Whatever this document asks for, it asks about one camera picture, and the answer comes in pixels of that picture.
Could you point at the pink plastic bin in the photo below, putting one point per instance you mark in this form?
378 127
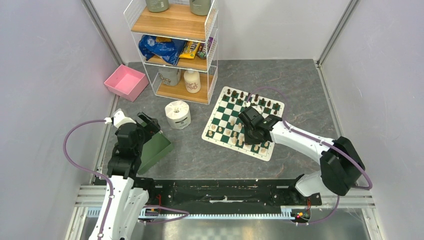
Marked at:
127 82

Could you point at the purple snack packet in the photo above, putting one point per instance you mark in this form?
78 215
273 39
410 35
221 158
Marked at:
204 48

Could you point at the green white chess board mat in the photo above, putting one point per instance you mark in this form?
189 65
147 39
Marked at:
225 129

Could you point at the blue snack bag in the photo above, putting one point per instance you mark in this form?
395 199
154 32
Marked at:
168 49

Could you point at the white wire wooden shelf rack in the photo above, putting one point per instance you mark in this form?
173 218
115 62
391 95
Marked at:
180 23

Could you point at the grey-green jar left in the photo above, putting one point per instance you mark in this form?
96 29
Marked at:
157 6

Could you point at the white slotted cable duct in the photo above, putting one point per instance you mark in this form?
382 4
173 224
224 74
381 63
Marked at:
285 214

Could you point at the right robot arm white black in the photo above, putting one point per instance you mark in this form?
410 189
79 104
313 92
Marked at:
340 164

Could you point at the grey-green jar right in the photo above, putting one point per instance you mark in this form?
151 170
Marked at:
200 7

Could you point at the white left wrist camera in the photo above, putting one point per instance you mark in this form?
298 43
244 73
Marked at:
118 119

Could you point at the yellow candy bag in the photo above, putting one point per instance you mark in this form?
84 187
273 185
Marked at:
190 49

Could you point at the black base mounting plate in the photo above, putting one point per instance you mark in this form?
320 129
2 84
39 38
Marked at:
225 196

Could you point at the white wrapped paper roll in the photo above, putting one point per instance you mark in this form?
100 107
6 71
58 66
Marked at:
178 114

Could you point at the grey patterned mug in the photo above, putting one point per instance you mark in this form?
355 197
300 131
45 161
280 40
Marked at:
169 76

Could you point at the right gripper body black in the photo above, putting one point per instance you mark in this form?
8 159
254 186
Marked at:
250 138

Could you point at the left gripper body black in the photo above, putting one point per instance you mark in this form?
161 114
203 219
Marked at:
148 130

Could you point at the green plastic bin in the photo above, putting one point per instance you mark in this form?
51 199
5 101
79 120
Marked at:
153 151

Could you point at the grey-green jar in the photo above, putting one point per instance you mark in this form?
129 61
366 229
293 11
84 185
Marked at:
157 6
200 7

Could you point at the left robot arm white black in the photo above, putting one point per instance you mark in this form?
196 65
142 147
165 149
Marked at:
123 201

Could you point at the cream bottle pink lettering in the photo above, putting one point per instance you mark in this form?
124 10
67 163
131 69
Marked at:
192 81

